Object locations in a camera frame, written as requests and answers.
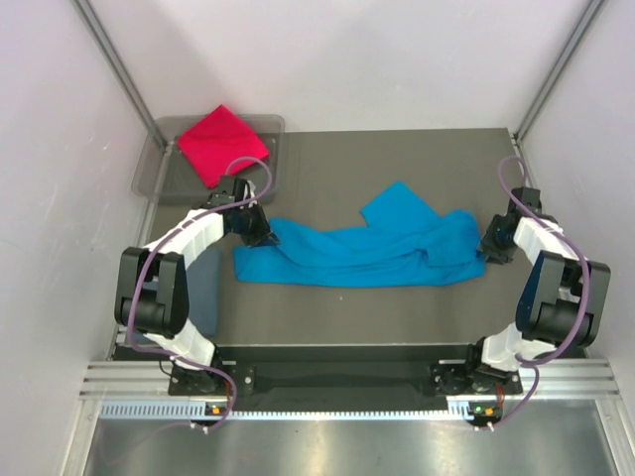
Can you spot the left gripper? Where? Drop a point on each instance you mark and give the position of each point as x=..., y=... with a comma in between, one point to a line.
x=263, y=234

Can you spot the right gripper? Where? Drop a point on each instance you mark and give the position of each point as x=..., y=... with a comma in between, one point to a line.
x=489, y=248

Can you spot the bright blue t-shirt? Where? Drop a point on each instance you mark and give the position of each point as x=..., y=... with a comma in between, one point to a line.
x=403, y=243

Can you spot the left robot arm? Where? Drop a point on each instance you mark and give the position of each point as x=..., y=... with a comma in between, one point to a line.
x=195, y=358

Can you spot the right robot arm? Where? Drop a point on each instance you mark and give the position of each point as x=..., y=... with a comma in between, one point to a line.
x=548, y=306

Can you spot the folded dark blue t-shirt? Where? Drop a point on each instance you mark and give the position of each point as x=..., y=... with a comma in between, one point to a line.
x=206, y=292

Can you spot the folded red t-shirt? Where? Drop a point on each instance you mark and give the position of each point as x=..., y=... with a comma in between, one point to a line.
x=217, y=140

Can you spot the clear grey plastic bin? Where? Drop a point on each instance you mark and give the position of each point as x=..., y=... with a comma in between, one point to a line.
x=165, y=176

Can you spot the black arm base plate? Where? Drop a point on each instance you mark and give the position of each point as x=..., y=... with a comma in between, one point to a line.
x=423, y=378

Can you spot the aluminium rail frame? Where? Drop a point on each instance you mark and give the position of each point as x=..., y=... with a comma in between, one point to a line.
x=561, y=379

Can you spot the slotted cable duct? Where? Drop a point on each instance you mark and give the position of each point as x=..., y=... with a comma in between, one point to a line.
x=204, y=411

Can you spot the left corner aluminium post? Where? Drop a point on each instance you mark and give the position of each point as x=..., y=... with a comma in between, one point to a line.
x=96, y=29

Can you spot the corner aluminium post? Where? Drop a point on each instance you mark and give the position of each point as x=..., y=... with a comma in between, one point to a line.
x=96, y=29
x=581, y=28

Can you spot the right corner aluminium post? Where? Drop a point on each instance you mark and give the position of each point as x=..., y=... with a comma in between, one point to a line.
x=581, y=28

